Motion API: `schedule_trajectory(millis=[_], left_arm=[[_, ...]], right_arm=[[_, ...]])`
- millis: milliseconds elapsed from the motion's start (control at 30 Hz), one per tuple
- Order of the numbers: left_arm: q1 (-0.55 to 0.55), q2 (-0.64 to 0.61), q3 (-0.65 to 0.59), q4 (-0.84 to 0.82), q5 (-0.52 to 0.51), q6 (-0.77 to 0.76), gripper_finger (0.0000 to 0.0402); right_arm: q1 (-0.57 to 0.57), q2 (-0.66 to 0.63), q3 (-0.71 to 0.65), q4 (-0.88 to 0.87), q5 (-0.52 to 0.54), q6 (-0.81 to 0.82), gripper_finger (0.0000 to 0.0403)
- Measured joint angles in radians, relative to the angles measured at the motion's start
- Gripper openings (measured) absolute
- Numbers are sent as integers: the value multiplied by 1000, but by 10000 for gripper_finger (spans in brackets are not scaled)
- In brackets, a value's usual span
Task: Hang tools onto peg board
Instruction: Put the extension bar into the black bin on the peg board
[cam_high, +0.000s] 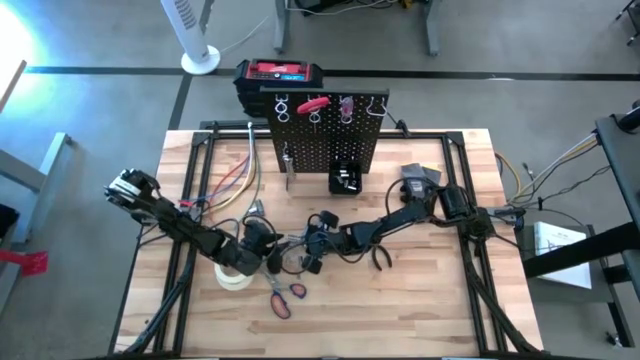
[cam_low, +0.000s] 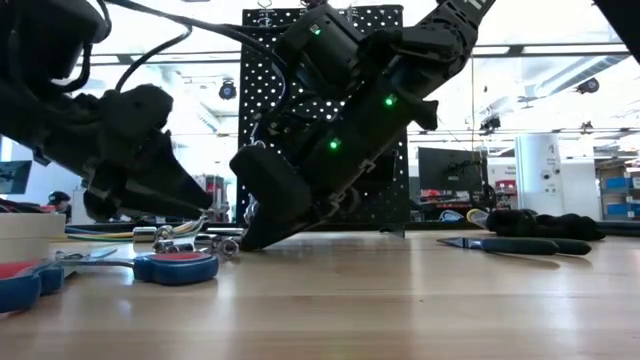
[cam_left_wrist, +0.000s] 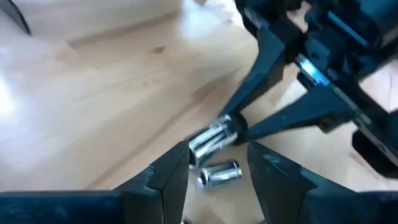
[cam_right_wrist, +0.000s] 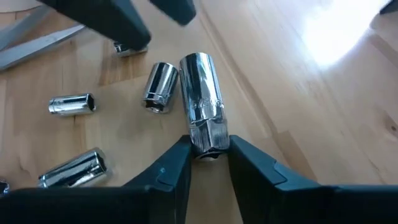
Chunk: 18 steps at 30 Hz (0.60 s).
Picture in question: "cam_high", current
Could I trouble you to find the grey side table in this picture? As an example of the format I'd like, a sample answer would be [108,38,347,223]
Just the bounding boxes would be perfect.
[514,223,617,307]

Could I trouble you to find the black pegboard bin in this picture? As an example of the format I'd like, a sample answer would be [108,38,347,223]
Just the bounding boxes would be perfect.
[328,159,363,196]

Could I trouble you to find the black handled needle-nose pliers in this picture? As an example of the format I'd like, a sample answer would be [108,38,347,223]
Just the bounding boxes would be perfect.
[369,244,394,272]

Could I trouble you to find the grey desk leg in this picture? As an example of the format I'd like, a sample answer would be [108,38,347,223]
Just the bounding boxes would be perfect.
[423,0,444,57]
[273,0,293,55]

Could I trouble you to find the translucent red handle screwdriver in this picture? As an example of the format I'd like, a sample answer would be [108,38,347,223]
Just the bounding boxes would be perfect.
[338,93,356,124]

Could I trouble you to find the red T-handle driver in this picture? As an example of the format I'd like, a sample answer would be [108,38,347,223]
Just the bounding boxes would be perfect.
[295,95,332,132]

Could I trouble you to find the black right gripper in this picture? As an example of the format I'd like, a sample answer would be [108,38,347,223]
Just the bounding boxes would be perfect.
[293,210,346,275]

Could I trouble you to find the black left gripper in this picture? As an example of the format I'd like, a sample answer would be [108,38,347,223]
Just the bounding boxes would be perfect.
[234,218,295,275]

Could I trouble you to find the black aluminium table frame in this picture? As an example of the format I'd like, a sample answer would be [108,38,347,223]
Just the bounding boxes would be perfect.
[107,119,546,357]

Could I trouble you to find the chrome wide U hook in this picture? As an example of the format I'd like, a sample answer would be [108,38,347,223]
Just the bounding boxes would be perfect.
[364,94,389,117]

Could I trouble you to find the blue cable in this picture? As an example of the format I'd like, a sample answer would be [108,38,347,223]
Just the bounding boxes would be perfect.
[192,160,251,205]

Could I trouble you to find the black perforated pegboard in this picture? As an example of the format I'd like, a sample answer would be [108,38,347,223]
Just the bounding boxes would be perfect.
[258,85,390,175]

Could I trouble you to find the red floor item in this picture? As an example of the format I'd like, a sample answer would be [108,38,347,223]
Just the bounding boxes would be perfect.
[0,248,50,278]

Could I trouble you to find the green cable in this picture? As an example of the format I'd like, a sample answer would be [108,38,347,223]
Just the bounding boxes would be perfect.
[239,164,263,221]

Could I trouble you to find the black office chair base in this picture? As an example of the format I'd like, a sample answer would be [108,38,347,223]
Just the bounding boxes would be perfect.
[613,0,640,47]

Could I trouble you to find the white floor cable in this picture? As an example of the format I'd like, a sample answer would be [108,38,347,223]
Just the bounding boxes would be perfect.
[219,14,272,55]

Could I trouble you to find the white tower fan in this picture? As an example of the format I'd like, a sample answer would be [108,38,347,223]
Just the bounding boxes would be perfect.
[159,0,222,76]

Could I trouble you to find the black work gloves with tag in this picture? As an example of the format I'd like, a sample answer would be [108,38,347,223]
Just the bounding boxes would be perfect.
[399,162,444,201]

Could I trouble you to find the black side stand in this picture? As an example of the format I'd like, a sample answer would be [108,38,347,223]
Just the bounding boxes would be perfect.
[522,98,640,349]

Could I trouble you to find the red cable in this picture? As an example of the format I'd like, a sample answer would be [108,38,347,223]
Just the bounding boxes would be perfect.
[177,155,250,209]

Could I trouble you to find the red black toolbox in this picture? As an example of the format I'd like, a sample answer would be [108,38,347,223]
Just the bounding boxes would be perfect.
[233,58,325,119]

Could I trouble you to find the light grey bench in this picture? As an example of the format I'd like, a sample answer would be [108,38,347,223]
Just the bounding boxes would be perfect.
[0,132,75,241]

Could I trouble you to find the white booklet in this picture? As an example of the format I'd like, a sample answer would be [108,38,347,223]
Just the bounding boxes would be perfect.
[532,220,594,290]

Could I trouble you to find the yellow white cable bundle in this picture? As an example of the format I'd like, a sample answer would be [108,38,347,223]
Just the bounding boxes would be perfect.
[494,130,614,214]

